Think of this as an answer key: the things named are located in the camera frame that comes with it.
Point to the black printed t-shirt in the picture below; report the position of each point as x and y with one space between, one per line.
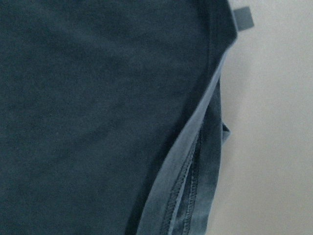
110 114

